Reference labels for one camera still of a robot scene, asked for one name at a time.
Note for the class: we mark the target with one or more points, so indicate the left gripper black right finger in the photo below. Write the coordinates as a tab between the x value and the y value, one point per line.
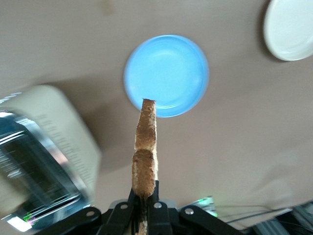
161	218

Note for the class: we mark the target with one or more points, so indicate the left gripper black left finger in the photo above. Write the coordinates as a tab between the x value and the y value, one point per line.
122	218

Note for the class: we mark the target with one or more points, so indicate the brown-crust bread slice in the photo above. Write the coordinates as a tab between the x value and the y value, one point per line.
145	137

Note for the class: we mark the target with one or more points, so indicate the blue plate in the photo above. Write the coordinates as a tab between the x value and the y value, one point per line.
166	73

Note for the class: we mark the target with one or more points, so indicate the beige plate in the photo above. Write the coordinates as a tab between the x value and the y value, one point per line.
291	29

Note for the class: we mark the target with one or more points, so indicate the beige chrome toaster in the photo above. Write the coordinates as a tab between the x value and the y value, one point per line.
49	137

